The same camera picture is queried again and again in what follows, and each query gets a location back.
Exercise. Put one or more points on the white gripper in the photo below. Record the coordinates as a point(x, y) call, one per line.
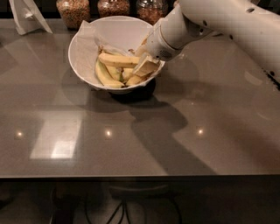
point(159, 44)

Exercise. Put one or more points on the yellow banana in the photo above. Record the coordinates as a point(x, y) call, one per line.
point(115, 72)
point(135, 80)
point(118, 60)
point(104, 76)

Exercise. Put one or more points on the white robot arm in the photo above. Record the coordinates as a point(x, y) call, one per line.
point(255, 30)

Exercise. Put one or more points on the white ceramic bowl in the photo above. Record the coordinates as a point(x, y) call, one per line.
point(116, 32)

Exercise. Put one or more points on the glass grain jar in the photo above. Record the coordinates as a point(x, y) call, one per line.
point(151, 11)
point(108, 8)
point(73, 12)

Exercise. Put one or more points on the white paper liner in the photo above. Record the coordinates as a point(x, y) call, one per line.
point(85, 55)

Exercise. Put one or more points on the leftmost glass grain jar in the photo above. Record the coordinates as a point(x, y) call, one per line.
point(73, 12)

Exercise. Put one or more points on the left white paper stand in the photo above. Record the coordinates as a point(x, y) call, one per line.
point(28, 17)

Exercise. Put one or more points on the black stool under table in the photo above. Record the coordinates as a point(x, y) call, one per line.
point(66, 205)

